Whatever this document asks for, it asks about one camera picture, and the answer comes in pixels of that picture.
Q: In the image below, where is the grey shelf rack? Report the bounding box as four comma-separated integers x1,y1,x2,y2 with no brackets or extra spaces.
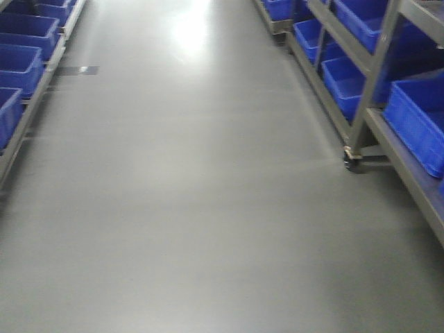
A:
1,0,89,190
255,1,443,239

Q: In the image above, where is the grey left shelf rack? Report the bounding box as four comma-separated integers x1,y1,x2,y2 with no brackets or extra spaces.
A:
1,0,89,190

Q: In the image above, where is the blue plastic bin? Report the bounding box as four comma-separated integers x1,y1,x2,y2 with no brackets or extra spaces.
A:
321,56,366,123
0,12,62,62
383,74,443,179
264,0,294,21
334,0,436,56
36,0,77,27
293,19,345,64
1,44,44,99
1,87,23,150

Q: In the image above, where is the grey right shelf rack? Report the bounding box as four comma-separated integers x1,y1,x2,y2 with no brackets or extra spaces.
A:
255,1,443,239

